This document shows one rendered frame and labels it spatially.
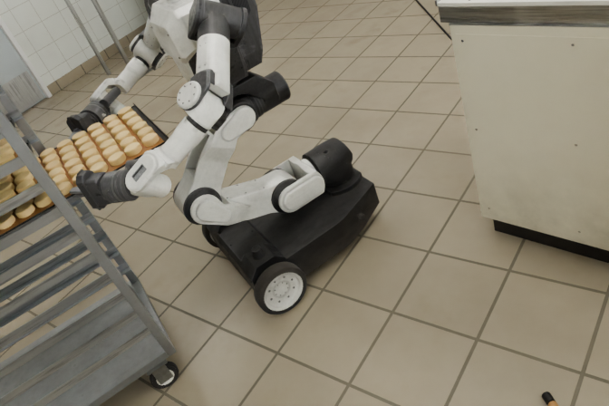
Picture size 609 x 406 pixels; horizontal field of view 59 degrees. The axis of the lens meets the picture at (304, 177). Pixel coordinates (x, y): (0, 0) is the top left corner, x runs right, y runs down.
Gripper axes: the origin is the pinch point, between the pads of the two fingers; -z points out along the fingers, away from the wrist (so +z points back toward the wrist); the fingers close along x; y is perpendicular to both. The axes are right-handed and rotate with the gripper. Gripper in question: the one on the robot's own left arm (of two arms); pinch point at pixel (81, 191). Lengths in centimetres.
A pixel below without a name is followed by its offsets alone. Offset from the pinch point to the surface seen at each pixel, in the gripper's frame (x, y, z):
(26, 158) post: 17.1, 6.7, -1.7
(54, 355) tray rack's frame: -65, 9, -51
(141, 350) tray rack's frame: -65, 7, -13
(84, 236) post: -11.1, 6.5, -1.7
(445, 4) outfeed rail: 10, -55, 102
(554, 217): -62, -42, 125
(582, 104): -18, -37, 133
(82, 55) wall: -63, -324, -259
